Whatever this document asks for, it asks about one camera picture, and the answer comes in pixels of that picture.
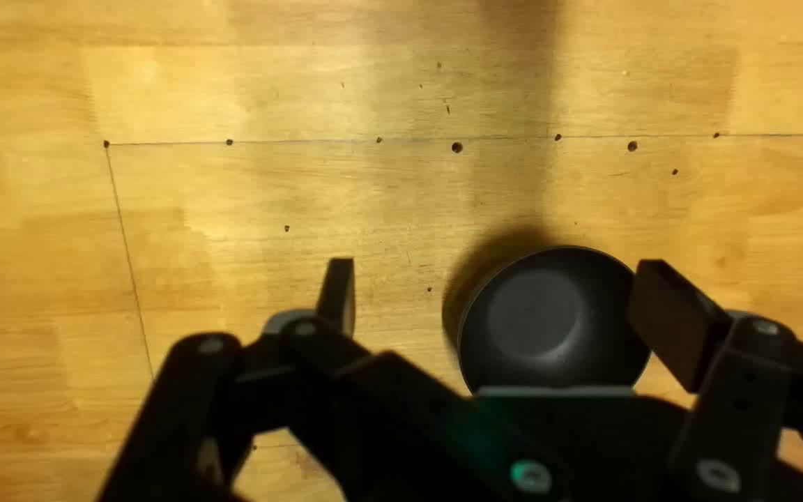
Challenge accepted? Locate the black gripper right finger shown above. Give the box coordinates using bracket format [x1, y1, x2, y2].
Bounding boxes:
[626, 258, 803, 502]

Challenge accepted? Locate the black bowl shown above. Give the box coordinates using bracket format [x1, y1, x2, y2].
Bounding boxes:
[439, 242, 653, 398]

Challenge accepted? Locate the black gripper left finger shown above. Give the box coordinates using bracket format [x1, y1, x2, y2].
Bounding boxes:
[91, 255, 378, 502]

